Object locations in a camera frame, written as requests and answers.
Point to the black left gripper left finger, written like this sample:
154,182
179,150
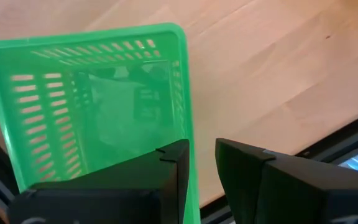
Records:
120,193

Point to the green plastic basket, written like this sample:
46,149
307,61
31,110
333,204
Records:
117,102

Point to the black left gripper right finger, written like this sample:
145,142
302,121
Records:
291,193

